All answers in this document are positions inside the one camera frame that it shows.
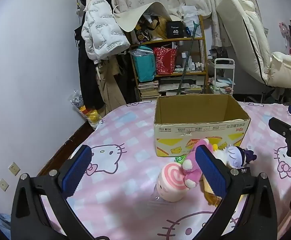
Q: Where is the printed cardboard box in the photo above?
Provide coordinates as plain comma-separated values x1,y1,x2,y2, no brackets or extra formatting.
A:
153,94,251,157

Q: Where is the pink plush toy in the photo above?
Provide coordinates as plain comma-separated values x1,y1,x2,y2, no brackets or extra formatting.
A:
182,138,212,189

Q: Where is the pink fan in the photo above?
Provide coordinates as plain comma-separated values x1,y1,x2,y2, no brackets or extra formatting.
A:
278,22,291,49

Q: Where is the black box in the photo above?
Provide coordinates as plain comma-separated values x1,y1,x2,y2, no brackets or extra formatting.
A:
166,20,184,40

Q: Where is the dark cloth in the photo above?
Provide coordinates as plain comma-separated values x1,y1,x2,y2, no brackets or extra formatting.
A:
209,47,227,60

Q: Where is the yellow plush toy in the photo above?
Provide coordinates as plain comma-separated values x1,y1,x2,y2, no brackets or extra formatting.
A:
202,175,243,207

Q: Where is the black patterned bag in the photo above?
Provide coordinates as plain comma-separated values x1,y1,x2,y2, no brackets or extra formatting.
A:
134,17,161,43

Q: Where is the clear plastic bag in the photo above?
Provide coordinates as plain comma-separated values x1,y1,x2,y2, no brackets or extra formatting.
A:
148,187,186,213

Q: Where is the black coat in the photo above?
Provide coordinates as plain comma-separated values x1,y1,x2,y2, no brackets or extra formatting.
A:
74,25,104,110

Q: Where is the cream cushion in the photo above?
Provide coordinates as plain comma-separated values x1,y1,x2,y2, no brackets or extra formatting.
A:
268,51,291,90

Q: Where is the curled cream sheet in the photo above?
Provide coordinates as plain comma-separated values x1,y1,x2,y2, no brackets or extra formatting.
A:
113,1,172,32

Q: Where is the yellow bag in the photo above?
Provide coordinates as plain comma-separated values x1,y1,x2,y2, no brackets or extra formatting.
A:
155,16,168,39

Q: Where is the green pole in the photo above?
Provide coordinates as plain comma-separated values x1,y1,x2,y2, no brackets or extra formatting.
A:
177,21,201,95

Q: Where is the white trolley cart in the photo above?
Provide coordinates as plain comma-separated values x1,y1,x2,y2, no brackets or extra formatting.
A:
209,58,236,96

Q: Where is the white plastic bag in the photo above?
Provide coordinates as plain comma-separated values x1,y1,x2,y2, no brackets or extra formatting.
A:
178,5,201,38

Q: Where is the purple-haired plush doll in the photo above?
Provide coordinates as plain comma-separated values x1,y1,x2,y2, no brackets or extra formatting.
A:
219,145,257,168

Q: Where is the stack of books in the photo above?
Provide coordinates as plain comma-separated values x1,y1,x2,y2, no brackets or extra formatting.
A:
137,80,159,102
159,76,204,96

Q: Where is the pink cat-print bed sheet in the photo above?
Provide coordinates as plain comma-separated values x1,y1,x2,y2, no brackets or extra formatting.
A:
39,100,291,240

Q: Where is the teal bag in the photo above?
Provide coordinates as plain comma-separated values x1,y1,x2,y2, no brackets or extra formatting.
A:
132,45,157,82

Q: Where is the beige coat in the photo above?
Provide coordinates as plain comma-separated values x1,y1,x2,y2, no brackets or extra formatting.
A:
95,55,127,115

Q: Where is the red patterned bag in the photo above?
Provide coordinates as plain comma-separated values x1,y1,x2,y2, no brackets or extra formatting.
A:
153,46,178,75

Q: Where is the wooden shelf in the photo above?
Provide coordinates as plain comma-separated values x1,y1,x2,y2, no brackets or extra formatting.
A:
129,15,208,102

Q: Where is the pink swirl roll plush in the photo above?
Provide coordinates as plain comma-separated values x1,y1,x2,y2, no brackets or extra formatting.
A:
155,162,189,202

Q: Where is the row of small bottles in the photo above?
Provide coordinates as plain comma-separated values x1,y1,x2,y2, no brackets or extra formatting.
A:
182,52,204,72

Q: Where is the plastic bag of toys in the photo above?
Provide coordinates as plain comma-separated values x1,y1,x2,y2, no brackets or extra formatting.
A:
70,89,103,130

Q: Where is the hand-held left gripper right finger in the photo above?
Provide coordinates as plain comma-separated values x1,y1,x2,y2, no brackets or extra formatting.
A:
195,144,278,240

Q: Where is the cream folded mattress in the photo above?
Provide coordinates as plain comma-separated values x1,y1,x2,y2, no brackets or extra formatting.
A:
215,0,272,83

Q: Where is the white puffer jacket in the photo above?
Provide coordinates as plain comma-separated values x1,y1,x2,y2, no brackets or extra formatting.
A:
82,0,131,61

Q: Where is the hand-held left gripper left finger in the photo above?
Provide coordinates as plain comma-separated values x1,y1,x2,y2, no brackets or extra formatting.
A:
10,144,96,240

